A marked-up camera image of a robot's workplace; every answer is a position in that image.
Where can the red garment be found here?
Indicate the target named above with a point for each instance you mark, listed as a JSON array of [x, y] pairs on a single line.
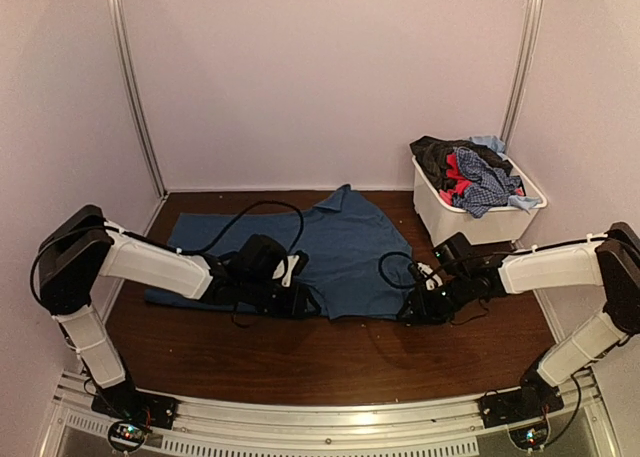
[[457, 177]]

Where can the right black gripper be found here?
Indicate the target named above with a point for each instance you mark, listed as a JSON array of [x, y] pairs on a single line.
[[423, 311]]

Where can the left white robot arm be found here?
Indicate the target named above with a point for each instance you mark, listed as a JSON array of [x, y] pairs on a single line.
[[262, 274]]

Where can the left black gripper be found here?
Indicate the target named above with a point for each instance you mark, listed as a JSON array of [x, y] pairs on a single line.
[[295, 306]]

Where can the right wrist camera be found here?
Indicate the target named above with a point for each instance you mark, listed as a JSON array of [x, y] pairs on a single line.
[[424, 275]]

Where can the blue checkered shirt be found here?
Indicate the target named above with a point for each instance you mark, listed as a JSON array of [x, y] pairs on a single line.
[[490, 188]]

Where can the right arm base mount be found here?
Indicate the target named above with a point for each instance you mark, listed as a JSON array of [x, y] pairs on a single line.
[[533, 398]]

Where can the aluminium corner post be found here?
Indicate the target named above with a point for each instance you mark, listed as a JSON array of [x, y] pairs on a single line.
[[133, 96], [529, 36]]

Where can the light blue garment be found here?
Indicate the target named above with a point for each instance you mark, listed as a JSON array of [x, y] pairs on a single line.
[[490, 141]]

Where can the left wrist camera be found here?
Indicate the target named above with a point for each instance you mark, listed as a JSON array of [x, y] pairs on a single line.
[[290, 267]]

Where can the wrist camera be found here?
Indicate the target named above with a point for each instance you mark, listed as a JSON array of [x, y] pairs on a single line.
[[290, 267], [424, 275]]

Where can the front aluminium rail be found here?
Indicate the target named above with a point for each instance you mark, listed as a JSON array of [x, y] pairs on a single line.
[[442, 427]]

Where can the left aluminium corner post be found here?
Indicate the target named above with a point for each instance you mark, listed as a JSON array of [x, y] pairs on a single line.
[[133, 96]]

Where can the right aluminium corner post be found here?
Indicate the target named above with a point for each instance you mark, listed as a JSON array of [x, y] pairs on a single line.
[[529, 36]]

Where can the black garment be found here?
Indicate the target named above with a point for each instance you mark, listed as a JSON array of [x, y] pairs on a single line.
[[431, 154]]

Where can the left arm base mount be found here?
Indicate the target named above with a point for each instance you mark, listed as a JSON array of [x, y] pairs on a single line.
[[125, 402]]

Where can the blue polo shirt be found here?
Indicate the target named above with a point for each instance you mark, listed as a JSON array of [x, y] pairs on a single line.
[[358, 260]]

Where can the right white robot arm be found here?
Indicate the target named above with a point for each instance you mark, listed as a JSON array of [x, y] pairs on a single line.
[[609, 260]]

